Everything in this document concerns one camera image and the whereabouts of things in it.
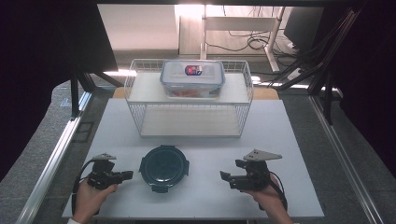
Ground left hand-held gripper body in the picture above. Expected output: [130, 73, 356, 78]
[87, 153, 123, 190]

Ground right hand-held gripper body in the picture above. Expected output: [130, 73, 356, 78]
[229, 148, 283, 191]

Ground dark round food container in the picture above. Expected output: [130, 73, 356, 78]
[138, 145, 191, 194]

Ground white wire shelf rack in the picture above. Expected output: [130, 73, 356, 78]
[123, 58, 255, 139]

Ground clear rectangular food container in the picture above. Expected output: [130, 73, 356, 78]
[159, 59, 226, 99]

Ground person's right hand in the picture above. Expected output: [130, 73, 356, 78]
[244, 174, 286, 213]

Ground person's left hand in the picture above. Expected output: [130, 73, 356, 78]
[72, 179, 119, 223]

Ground black tripod stand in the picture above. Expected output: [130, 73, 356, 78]
[269, 8, 363, 126]
[69, 60, 124, 121]

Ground black curtain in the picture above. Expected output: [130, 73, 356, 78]
[0, 0, 119, 182]
[323, 0, 396, 179]

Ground white cabinet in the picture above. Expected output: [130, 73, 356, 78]
[97, 4, 180, 51]

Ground dark monitor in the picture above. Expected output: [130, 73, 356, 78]
[283, 7, 325, 51]

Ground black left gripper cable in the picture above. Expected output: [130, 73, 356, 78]
[71, 159, 95, 217]

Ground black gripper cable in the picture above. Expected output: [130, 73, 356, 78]
[269, 171, 290, 212]
[71, 159, 95, 217]

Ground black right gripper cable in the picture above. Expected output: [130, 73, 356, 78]
[269, 171, 290, 212]

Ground aluminium rail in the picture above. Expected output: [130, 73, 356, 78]
[15, 91, 93, 224]
[308, 94, 385, 224]

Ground black floor cables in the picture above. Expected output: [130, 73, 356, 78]
[205, 5, 298, 59]

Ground white desk frame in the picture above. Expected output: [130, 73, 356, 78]
[200, 4, 286, 73]

